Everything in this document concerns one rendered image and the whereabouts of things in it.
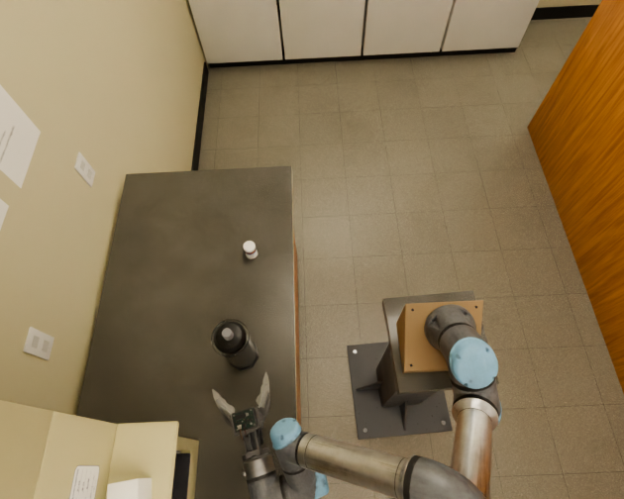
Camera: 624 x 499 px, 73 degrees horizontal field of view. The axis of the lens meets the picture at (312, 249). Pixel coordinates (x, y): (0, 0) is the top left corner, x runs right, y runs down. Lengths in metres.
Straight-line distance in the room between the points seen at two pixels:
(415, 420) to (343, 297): 0.76
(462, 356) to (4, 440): 0.94
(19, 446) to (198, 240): 1.12
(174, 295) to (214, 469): 0.59
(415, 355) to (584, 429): 1.44
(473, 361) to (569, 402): 1.53
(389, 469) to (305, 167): 2.35
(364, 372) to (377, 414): 0.22
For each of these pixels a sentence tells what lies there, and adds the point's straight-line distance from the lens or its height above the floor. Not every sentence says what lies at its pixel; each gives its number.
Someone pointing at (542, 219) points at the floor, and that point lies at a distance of 3.07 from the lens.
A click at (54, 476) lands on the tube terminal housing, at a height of 1.67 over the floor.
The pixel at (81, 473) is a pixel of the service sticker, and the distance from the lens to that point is 0.83.
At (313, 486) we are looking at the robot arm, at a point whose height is 1.18.
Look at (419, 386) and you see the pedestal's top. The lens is 1.45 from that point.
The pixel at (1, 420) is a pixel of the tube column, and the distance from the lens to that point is 0.66.
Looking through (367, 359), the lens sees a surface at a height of 0.02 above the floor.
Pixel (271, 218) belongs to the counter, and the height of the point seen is 0.94.
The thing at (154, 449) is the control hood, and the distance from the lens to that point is 0.89.
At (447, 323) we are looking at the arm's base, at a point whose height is 1.16.
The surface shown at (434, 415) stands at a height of 0.01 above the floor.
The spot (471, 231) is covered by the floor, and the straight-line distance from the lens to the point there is 2.85.
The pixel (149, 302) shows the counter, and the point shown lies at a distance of 1.62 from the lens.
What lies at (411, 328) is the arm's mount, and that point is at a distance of 1.35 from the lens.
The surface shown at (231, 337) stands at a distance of 1.22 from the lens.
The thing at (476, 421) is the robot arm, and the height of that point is 1.21.
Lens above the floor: 2.34
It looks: 63 degrees down
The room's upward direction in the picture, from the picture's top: 4 degrees counter-clockwise
